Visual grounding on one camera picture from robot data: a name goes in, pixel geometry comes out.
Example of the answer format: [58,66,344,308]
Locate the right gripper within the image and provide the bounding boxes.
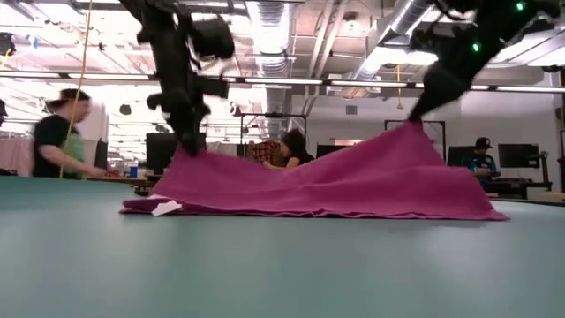
[408,26,504,123]

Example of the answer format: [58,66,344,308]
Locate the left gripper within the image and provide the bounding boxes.
[143,19,230,155]

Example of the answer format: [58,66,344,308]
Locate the magenta towel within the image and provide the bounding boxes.
[119,118,511,222]

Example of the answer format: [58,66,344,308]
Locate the white hanging cloth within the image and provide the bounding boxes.
[206,140,243,156]

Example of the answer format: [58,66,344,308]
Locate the black monitor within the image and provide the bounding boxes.
[497,143,540,169]
[315,144,350,159]
[145,132,207,176]
[446,145,476,168]

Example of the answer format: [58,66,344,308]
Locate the long ceiling light bar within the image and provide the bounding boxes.
[244,77,324,86]
[330,79,408,88]
[496,84,565,94]
[68,72,154,81]

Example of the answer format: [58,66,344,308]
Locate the person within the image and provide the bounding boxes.
[262,128,317,171]
[461,136,502,186]
[31,87,108,181]

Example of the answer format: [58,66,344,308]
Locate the red patterned cloth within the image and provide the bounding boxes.
[246,140,283,167]

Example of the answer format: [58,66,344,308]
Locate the black desk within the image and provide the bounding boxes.
[485,177,553,200]

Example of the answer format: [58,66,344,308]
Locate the green table mat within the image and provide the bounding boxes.
[0,175,565,318]

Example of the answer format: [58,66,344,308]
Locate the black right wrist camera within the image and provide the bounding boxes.
[408,26,442,55]

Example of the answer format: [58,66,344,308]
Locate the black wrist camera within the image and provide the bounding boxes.
[192,16,236,61]
[408,26,442,55]

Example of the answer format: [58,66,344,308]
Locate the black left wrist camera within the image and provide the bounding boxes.
[192,16,236,61]

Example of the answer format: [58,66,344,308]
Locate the silver corrugated ceiling duct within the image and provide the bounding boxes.
[352,0,438,81]
[245,0,293,139]

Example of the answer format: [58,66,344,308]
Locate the yellow cable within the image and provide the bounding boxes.
[58,0,94,180]

